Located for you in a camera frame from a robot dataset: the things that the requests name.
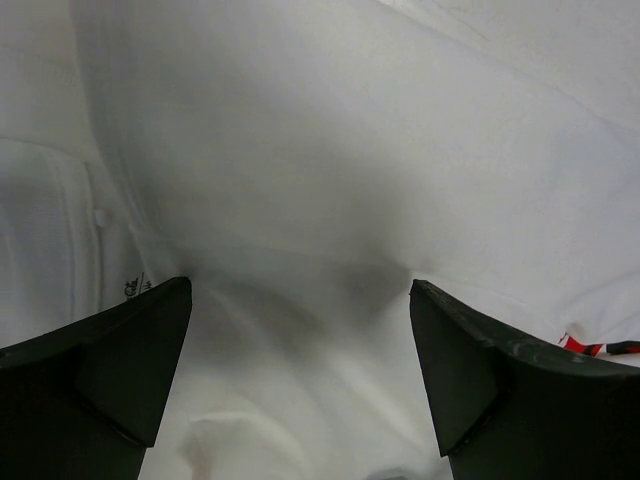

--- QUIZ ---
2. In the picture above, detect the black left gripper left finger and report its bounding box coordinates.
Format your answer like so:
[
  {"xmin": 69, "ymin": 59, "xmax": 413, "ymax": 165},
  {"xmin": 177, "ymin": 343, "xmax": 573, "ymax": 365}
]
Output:
[{"xmin": 1, "ymin": 277, "xmax": 192, "ymax": 479}]

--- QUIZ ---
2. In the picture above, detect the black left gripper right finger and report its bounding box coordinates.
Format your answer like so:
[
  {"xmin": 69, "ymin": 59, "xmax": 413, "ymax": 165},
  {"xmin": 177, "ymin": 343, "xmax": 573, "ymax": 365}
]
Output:
[{"xmin": 410, "ymin": 280, "xmax": 639, "ymax": 479}]

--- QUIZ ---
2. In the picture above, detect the white Coca-Cola t-shirt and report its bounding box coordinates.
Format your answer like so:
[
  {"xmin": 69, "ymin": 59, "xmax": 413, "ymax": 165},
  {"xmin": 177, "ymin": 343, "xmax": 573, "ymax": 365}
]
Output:
[{"xmin": 1, "ymin": 1, "xmax": 639, "ymax": 479}]

